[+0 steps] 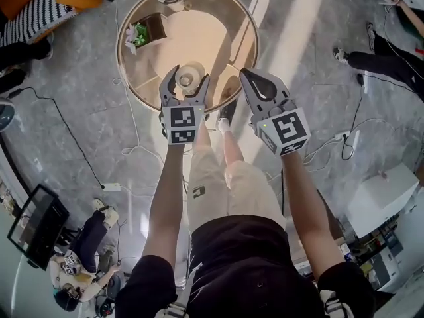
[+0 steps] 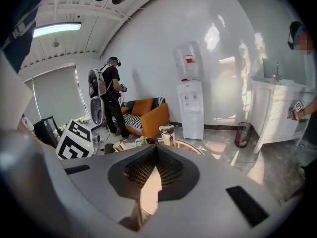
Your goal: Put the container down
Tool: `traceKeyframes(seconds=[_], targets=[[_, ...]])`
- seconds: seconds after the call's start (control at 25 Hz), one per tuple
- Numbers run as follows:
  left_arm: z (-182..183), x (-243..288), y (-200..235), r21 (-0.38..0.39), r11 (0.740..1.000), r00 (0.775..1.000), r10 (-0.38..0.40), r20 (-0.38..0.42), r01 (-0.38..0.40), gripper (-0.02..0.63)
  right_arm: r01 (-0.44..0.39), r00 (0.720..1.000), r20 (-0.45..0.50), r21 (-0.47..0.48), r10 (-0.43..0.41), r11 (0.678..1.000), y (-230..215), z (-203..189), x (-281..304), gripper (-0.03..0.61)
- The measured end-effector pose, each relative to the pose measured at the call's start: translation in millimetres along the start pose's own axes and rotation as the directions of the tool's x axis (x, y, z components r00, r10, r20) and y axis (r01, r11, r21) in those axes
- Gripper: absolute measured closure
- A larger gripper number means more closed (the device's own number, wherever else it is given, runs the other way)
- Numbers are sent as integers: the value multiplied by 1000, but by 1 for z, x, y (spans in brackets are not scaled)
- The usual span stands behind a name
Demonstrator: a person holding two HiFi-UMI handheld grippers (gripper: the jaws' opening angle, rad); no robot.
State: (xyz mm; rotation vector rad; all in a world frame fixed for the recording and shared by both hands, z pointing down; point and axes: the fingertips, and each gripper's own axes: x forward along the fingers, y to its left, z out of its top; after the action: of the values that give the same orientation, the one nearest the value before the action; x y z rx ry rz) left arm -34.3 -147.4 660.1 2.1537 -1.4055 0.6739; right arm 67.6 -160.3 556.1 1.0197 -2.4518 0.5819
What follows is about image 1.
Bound grey harness strap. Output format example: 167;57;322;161
319;288;356;318
161;262;203;318

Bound person's left forearm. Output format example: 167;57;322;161
141;142;187;265

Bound black monitor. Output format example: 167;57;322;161
6;183;71;272

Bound person's right forearm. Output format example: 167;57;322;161
280;150;346;280

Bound person's black shirt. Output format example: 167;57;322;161
115;214;376;318

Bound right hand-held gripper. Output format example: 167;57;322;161
238;67;311;158

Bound grey white round machine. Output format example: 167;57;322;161
0;97;16;133

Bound round glass-top table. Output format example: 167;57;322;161
115;0;260;115

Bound white floor cable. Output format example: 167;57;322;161
301;117;397;172
111;0;166;156

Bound wooden planter box with flowers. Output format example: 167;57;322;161
124;11;167;56

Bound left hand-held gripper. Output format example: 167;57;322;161
158;65;211;146

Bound person's beige shorts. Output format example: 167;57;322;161
186;143;288;234

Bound white box appliance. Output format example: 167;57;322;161
345;162;421;239

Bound black white striped blanket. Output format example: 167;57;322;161
0;0;78;48

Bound black floor cable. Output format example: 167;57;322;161
7;86;106;189
341;73;366;161

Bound person's right black shoe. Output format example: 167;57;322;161
217;78;242;134

